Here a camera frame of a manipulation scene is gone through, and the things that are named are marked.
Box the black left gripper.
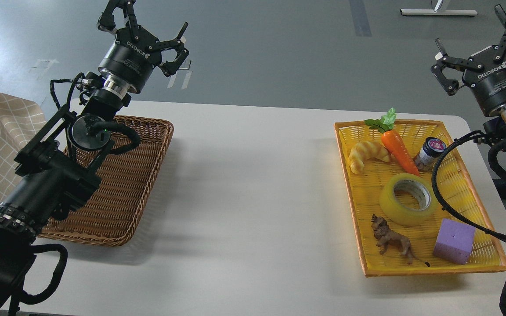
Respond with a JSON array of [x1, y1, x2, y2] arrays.
[[97, 0, 190, 94]]

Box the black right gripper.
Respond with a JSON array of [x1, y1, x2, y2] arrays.
[[431, 4, 506, 117]]

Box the yellow tape roll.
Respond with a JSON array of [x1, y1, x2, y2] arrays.
[[378, 173, 438, 226]]

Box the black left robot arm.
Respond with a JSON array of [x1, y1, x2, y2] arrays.
[[0, 0, 189, 316]]

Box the white metal stand base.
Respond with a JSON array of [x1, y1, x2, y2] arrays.
[[400, 0, 478, 17]]

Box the small dark jar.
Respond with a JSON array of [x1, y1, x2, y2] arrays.
[[414, 137, 448, 172]]

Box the toy carrot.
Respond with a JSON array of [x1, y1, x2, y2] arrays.
[[364, 108, 420, 176]]

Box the toy croissant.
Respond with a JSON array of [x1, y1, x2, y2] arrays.
[[348, 141, 392, 174]]

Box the brown wicker basket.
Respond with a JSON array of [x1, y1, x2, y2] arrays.
[[40, 115, 174, 247]]

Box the purple foam cube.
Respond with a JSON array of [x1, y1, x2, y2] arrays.
[[433, 218, 476, 265]]

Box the yellow woven tray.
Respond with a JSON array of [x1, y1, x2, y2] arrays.
[[335, 119, 506, 277]]

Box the brown toy lion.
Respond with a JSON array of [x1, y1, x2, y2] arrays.
[[371, 214, 430, 267]]

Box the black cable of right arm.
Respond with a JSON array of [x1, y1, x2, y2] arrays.
[[431, 130, 506, 257]]

